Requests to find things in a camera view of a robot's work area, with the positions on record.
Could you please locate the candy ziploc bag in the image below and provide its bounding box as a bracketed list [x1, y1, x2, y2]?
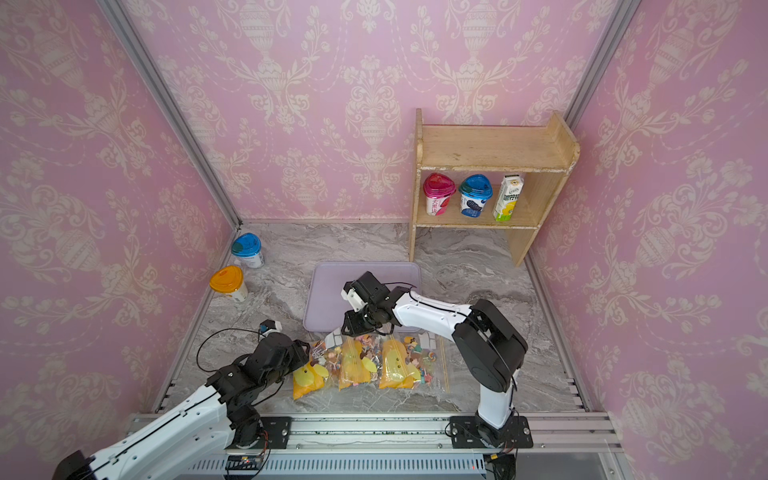
[378, 333, 449, 393]
[292, 341, 330, 400]
[323, 335, 381, 390]

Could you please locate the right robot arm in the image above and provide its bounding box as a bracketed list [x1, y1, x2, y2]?
[341, 271, 528, 447]

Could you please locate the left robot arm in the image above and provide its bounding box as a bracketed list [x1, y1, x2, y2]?
[53, 330, 311, 479]

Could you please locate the lilac plastic tray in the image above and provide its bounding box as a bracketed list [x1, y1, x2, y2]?
[303, 261, 421, 333]

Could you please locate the orange lid cup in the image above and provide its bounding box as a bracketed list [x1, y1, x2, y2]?
[209, 265, 248, 302]

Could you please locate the blue lid cup on table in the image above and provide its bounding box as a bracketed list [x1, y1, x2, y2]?
[230, 233, 264, 269]

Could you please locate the pink lid cup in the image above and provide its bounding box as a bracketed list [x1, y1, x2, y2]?
[423, 173, 456, 216]

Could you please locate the blue lid cup on shelf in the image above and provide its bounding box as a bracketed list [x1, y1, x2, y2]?
[459, 174, 493, 218]

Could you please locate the wooden shelf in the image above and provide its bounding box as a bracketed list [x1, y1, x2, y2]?
[407, 108, 581, 268]

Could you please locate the green white carton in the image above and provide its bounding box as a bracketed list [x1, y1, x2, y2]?
[493, 174, 524, 222]

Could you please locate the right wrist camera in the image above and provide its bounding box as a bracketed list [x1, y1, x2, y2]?
[341, 282, 367, 312]

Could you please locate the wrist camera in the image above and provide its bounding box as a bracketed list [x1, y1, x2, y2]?
[341, 282, 367, 312]
[258, 319, 282, 337]

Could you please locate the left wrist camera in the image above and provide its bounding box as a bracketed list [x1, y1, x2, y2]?
[258, 319, 282, 337]

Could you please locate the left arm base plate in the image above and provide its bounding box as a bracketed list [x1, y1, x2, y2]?
[228, 416, 293, 450]

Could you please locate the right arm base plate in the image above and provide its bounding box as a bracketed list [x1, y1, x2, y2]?
[444, 415, 534, 450]

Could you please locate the aluminium rail frame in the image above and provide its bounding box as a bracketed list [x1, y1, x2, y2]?
[122, 411, 628, 480]

